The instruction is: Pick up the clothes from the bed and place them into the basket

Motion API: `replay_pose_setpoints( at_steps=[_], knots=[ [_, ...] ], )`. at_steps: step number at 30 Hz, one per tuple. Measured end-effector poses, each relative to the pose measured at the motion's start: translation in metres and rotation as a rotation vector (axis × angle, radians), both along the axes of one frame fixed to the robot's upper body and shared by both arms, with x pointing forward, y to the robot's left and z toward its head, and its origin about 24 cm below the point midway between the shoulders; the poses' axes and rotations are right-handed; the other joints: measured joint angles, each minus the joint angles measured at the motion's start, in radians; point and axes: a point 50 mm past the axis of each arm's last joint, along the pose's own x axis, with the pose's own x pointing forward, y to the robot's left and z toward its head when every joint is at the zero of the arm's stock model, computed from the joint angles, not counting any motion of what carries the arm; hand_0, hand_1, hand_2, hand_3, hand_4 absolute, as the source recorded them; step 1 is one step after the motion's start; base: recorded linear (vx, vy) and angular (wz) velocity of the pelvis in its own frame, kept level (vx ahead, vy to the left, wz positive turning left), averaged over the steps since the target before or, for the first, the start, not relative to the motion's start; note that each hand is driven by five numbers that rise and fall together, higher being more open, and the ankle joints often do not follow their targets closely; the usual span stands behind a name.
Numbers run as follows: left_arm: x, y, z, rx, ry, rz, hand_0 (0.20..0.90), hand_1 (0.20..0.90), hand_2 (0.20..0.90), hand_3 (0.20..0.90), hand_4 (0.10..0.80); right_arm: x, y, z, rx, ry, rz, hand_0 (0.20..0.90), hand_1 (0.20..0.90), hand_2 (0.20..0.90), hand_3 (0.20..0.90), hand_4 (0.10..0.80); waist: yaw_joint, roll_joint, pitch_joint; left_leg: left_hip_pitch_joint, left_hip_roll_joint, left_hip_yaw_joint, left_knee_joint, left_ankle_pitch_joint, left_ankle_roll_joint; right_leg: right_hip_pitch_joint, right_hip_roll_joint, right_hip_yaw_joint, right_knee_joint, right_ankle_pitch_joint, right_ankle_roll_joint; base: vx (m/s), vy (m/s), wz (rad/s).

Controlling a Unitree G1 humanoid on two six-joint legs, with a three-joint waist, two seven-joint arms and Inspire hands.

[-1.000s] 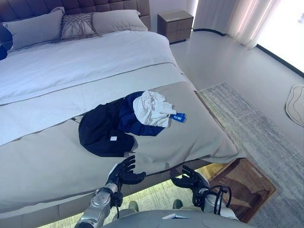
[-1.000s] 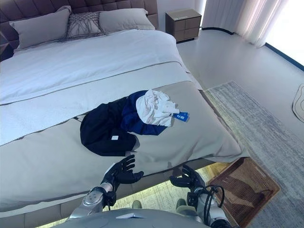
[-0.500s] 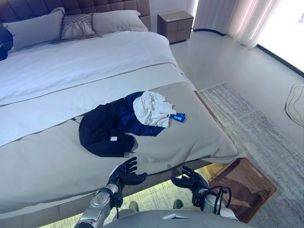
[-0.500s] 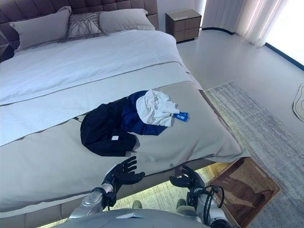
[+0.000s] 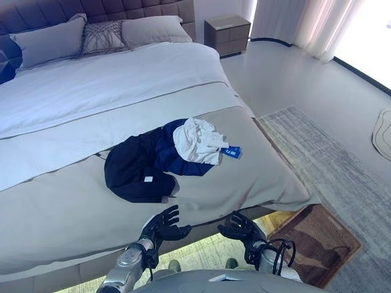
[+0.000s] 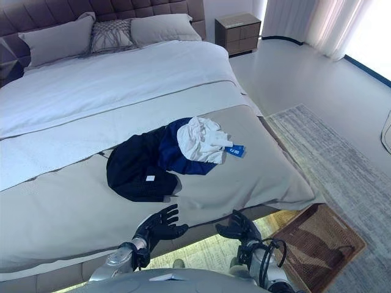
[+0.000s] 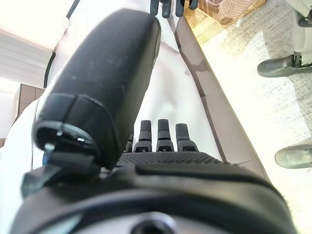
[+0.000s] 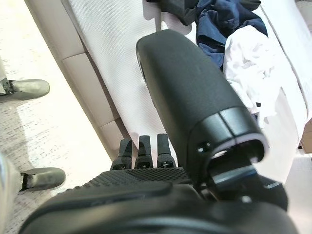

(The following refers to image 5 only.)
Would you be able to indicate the grey patterned rug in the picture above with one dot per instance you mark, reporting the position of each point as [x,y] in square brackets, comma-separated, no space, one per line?
[333,171]

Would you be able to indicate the black garment with white label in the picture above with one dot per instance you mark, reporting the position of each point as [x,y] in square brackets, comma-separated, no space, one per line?
[137,171]

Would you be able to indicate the large grey pillow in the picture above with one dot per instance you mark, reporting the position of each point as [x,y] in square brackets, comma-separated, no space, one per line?
[49,45]

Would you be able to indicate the dark blue garment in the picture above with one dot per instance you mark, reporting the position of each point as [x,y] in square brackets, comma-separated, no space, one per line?
[171,155]

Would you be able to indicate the white sheer curtain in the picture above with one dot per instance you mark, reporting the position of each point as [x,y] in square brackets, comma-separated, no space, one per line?
[308,24]

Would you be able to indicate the large bed with grey bedding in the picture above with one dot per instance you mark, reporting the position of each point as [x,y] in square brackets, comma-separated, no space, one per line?
[91,171]

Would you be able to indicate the brown wicker basket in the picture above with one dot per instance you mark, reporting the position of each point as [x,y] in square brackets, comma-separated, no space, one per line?
[317,241]

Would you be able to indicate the blue clothing tag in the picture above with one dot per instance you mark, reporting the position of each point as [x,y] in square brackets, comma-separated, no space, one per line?
[233,152]

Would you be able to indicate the beige round floor mat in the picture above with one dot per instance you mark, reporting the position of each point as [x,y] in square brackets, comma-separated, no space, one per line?
[382,132]

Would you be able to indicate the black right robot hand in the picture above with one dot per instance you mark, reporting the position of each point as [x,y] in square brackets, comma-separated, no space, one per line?
[242,230]

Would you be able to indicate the brown wooden nightstand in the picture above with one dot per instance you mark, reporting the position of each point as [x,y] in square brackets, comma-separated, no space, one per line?
[229,35]

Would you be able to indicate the white duvet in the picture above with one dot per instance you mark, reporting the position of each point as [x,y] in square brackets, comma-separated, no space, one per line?
[91,82]

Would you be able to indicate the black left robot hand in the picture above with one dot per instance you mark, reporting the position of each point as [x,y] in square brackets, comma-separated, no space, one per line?
[166,226]

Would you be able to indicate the grey robot torso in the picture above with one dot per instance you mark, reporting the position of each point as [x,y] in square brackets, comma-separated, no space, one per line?
[223,282]

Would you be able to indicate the green robot foot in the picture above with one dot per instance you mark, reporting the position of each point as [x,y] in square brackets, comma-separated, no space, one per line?
[174,265]
[231,263]

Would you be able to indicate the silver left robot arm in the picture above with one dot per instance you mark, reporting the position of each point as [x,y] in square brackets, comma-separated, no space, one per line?
[125,268]

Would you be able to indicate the patterned decorative cushion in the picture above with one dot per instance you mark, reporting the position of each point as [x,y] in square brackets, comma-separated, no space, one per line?
[102,38]

